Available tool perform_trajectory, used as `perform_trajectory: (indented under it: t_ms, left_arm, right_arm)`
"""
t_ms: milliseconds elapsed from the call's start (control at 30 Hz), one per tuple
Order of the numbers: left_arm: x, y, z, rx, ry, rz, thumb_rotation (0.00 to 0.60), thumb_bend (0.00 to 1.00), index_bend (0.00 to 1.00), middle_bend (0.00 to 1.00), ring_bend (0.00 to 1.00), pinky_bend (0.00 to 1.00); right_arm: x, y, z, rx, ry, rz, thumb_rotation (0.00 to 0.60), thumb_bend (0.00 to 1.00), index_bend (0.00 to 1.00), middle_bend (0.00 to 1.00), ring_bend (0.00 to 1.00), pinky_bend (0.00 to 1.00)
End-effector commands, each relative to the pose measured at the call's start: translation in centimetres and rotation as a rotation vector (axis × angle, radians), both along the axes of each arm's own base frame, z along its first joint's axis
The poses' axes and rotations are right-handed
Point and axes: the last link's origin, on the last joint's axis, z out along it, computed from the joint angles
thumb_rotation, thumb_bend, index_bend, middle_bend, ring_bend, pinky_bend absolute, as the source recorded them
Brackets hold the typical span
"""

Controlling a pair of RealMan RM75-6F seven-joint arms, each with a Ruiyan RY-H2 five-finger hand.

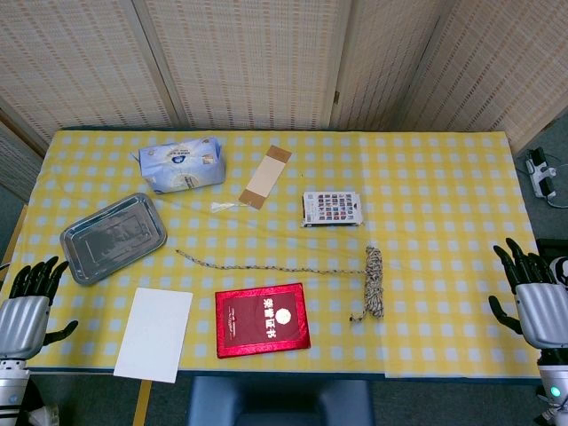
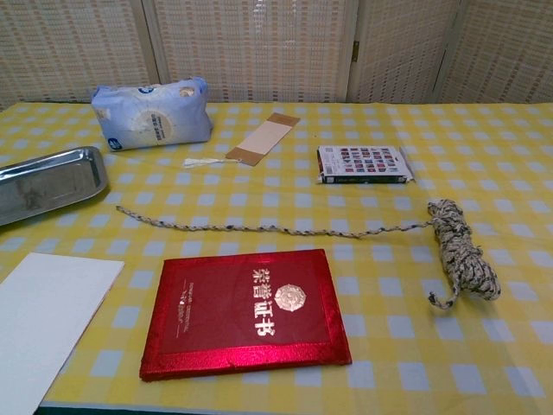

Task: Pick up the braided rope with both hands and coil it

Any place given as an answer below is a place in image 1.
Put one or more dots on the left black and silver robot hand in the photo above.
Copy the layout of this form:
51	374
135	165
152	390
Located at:
24	324

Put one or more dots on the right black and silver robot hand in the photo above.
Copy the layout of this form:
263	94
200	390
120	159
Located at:
543	310

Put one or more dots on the yellow white checkered tablecloth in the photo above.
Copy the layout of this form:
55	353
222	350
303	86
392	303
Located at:
444	199

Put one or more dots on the black and white shoe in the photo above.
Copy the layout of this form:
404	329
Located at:
562	270

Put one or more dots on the rectangular stainless steel tray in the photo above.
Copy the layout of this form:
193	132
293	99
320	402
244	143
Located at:
113	237

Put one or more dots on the white paper sheet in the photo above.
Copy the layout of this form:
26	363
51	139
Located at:
153	335

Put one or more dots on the white power strip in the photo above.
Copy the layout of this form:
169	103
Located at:
541	177

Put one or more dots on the yellow floor tape strip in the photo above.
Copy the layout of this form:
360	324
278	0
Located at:
142	401

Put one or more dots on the blue tissue pack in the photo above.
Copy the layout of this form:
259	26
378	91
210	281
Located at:
182	166

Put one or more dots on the white tassel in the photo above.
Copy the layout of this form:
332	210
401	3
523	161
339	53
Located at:
224	206

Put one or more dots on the small box with colourful print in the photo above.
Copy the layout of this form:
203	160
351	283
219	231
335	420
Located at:
332	208

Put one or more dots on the red certificate folder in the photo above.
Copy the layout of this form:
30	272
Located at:
262	319

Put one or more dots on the dark blue seat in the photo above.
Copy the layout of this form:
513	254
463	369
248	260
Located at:
279	401

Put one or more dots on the kraft paper bookmark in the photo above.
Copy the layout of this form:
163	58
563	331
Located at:
265	177

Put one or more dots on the woven bamboo folding screen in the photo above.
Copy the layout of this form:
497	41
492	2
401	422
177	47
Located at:
244	62

